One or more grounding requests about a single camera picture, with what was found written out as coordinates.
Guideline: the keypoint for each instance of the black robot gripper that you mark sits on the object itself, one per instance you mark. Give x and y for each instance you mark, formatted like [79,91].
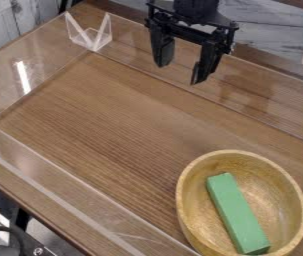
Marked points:
[194,21]

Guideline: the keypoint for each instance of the green rectangular block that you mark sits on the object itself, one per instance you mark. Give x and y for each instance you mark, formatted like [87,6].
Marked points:
[238,217]

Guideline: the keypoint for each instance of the brown wooden bowl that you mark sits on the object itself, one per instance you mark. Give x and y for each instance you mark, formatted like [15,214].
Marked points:
[270,190]

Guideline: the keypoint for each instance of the black table leg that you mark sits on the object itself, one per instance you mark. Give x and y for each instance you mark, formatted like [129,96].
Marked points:
[21,218]

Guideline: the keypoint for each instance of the clear acrylic corner bracket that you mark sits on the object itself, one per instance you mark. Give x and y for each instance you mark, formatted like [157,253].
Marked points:
[90,38]

